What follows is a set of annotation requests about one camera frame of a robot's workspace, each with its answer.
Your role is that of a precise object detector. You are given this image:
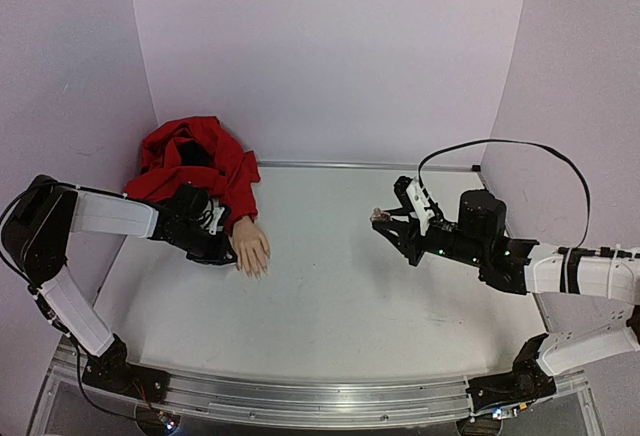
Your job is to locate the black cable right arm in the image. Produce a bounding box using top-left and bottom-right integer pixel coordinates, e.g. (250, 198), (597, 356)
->
(417, 138), (593, 250)

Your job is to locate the mannequin hand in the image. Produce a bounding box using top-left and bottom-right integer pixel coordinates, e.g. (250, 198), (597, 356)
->
(231, 216), (271, 279)

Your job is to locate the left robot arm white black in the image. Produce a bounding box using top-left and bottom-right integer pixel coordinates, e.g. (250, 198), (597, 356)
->
(1, 175), (237, 404)

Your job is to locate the red cloth jacket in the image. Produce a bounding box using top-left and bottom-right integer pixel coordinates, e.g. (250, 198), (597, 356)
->
(124, 116), (260, 233)

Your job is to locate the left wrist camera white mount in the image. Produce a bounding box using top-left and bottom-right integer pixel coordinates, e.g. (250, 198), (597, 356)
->
(200, 201), (231, 236)

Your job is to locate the nail polish glass bottle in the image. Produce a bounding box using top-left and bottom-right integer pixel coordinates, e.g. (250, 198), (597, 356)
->
(370, 208), (392, 223)

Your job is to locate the aluminium front rail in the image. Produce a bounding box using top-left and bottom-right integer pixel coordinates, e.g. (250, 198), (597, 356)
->
(29, 345), (602, 435)

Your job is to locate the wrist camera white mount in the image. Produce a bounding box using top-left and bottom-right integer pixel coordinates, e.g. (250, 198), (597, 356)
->
(394, 176), (444, 236)
(200, 201), (231, 236)

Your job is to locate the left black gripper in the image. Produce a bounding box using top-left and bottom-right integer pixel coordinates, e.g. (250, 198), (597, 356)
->
(170, 222), (238, 266)

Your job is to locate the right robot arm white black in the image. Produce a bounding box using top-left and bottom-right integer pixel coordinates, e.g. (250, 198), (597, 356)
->
(370, 178), (639, 417)

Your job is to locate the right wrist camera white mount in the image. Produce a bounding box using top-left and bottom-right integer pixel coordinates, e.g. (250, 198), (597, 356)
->
(394, 176), (444, 236)

